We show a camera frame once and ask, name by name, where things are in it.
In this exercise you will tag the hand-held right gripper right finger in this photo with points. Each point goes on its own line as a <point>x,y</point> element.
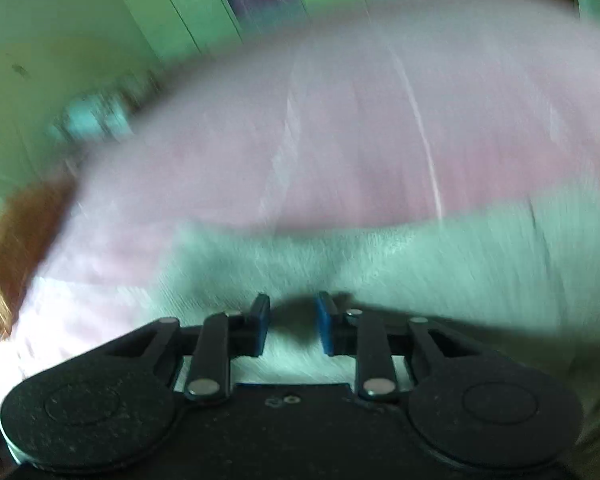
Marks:
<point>325,327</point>

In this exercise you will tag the teal patterned pillow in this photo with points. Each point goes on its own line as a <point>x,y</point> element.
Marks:
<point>92,115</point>

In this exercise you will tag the orange striped pillow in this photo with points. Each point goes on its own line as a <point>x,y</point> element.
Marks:
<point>15,245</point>

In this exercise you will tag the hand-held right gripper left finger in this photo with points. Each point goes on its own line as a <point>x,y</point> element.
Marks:
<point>261,322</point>

